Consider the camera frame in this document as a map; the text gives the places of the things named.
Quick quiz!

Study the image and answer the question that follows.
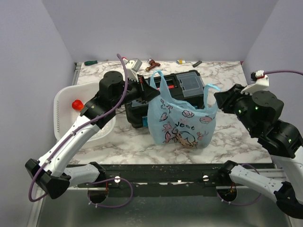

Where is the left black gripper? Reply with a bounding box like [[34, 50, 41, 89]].
[[112, 74, 160, 108]]

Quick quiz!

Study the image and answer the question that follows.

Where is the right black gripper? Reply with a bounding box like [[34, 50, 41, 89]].
[[213, 82, 258, 133]]

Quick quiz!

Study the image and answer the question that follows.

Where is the light blue plastic bag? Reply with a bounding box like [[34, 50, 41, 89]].
[[147, 70, 221, 148]]

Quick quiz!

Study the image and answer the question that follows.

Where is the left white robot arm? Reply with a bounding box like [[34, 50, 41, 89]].
[[25, 71, 160, 199]]

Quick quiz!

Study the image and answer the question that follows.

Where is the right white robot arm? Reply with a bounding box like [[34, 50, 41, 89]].
[[214, 84, 303, 219]]

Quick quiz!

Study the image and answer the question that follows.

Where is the red fake pear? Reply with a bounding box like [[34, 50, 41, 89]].
[[71, 99, 84, 111]]

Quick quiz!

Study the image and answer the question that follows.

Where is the brown faucet tap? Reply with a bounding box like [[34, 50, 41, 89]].
[[145, 58, 160, 72]]

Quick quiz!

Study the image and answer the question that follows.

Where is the small black clip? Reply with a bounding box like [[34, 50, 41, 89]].
[[192, 61, 202, 68]]

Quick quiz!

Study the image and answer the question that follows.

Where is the yellow white small connector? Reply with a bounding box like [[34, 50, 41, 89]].
[[177, 60, 186, 64]]

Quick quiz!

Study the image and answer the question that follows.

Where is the white plastic basket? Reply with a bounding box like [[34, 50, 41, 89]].
[[53, 81, 116, 149]]

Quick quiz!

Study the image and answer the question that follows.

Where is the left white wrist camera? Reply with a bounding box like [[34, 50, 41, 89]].
[[123, 58, 142, 82]]

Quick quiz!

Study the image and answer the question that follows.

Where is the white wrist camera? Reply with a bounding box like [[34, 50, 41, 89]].
[[241, 70, 269, 94], [123, 58, 142, 82]]

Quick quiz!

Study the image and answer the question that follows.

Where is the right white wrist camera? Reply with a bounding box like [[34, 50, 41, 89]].
[[241, 70, 269, 94]]

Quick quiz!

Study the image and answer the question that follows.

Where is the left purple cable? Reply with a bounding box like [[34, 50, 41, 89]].
[[28, 53, 133, 209]]

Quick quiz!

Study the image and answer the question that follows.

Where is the purple cable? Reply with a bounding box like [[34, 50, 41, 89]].
[[216, 70, 303, 206], [28, 53, 133, 209]]

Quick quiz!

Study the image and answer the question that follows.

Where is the green handled screwdriver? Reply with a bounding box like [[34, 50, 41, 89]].
[[84, 60, 103, 66]]

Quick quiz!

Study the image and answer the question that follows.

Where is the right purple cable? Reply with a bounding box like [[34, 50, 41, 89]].
[[216, 70, 303, 206]]

